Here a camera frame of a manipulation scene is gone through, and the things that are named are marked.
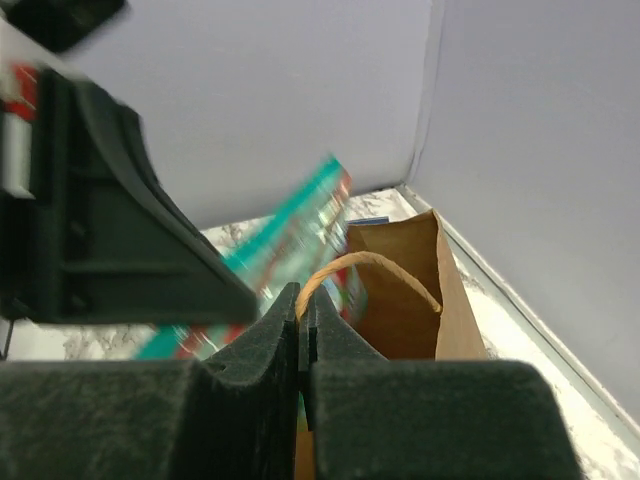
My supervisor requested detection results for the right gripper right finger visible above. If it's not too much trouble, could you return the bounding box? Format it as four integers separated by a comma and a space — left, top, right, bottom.
298, 289, 582, 479

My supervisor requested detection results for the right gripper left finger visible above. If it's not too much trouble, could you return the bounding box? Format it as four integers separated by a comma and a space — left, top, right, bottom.
1, 284, 299, 479

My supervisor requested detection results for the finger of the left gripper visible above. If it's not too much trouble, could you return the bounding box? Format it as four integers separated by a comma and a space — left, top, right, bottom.
1, 67, 258, 325

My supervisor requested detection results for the brown paper bag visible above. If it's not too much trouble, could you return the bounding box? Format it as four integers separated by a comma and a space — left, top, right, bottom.
293, 208, 489, 480

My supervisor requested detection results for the teal green snack packet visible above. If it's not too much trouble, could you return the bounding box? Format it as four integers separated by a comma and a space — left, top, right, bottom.
133, 155, 351, 360

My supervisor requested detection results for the blue white snack bag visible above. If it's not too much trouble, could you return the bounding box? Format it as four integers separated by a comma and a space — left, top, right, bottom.
347, 216, 389, 226

